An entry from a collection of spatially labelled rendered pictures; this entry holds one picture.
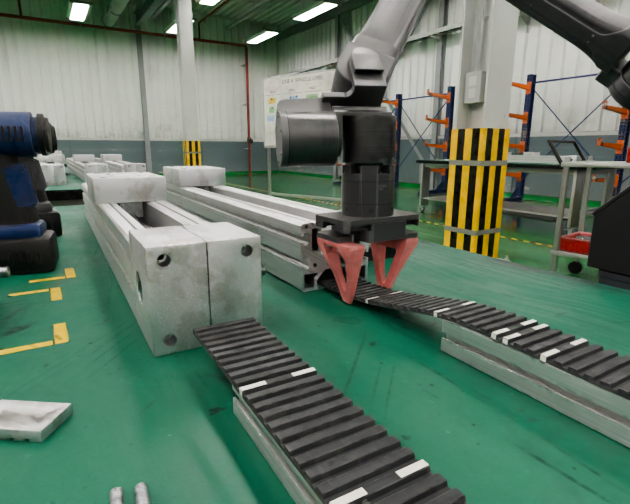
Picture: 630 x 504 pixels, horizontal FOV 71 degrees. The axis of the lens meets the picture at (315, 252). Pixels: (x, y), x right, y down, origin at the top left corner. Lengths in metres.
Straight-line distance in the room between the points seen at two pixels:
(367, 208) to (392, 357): 0.16
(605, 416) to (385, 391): 0.14
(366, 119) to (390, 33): 0.17
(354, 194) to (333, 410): 0.27
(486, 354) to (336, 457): 0.19
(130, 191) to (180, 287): 0.41
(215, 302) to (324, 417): 0.19
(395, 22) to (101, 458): 0.55
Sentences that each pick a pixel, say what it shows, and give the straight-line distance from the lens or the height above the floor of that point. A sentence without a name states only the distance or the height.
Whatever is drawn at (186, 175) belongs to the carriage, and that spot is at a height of 0.89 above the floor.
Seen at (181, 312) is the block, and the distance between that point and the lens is 0.40.
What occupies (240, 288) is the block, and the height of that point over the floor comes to 0.83.
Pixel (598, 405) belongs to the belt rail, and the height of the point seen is 0.79.
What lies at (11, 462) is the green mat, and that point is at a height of 0.78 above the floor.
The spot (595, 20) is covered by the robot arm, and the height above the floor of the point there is 1.13.
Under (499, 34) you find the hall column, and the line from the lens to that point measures 3.82.
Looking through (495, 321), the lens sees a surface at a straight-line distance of 0.39.
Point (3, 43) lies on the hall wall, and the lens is 15.69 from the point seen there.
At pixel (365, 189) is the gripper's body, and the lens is 0.47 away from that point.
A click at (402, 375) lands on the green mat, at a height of 0.78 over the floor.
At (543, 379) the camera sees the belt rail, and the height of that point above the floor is 0.79.
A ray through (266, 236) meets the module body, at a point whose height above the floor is 0.83.
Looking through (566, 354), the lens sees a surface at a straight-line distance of 0.36.
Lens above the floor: 0.95
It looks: 13 degrees down
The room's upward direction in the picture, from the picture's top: straight up
